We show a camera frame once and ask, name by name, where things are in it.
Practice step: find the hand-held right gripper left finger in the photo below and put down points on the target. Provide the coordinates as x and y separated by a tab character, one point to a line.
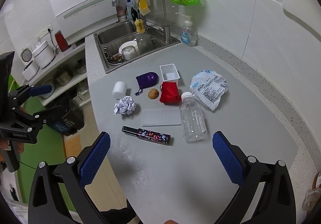
96	156

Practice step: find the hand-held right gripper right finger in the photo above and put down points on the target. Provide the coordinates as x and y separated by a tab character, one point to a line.
227	156

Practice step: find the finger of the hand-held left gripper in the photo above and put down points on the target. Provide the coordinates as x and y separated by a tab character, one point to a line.
50	113
41	89

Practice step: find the printed plastic tissue bag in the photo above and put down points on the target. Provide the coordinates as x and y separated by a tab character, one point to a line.
209	89

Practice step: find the person's left hand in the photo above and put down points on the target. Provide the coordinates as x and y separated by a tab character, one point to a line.
20	148

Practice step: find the black container blue label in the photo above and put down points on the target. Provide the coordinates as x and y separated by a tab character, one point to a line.
66	118

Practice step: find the small white cooker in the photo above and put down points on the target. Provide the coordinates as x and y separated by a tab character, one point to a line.
30	69

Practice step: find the steel pot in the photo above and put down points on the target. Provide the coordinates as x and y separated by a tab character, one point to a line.
80	67
62	77

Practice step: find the white rice cooker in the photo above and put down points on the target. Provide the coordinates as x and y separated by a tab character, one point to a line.
44	53

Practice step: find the white storage bin rack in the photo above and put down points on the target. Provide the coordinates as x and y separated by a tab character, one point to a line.
80	92

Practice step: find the white shelf unit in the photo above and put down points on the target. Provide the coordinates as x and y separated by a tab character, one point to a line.
72	59

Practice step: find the green floor mat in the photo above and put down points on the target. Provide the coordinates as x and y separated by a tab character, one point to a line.
25	178

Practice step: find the clear plastic bottle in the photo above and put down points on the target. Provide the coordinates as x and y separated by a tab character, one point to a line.
192	119

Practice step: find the black floral box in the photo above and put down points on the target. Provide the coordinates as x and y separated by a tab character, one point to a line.
148	135

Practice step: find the crumpled white paper ball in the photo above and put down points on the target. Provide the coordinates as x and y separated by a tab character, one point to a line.
124	106

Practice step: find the white cylindrical jar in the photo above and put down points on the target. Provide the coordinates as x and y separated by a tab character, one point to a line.
119	89

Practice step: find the white flat plastic lid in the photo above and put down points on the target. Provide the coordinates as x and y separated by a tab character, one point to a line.
161	117

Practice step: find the small brown potato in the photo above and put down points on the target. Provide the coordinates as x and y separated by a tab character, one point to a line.
153	94

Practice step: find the red cloth bag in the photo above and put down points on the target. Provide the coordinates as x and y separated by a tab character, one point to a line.
170	93

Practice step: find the stainless steel sink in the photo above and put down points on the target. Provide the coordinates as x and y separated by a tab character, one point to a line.
110	35

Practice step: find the white countertop dishwasher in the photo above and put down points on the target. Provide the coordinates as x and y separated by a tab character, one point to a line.
80	5

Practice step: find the white bowl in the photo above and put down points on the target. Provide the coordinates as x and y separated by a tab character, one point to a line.
126	45

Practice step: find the white plastic tray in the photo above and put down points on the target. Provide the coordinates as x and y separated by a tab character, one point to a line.
170	72

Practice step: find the pink cup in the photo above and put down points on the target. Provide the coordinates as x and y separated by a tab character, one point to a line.
121	14

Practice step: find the clear glass container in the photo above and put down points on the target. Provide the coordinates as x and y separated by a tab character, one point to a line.
145	43

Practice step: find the yellow loofah sponge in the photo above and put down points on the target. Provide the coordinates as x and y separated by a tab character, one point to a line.
139	27

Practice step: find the blue dish soap bottle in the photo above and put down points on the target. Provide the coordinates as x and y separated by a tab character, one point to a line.
129	10

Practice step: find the hand soap pump bottle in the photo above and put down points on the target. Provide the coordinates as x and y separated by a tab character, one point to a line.
188	34

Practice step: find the steel gooseneck faucet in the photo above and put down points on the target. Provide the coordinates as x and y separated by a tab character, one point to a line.
166	33

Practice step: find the wall socket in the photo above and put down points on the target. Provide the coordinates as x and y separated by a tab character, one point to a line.
44	32

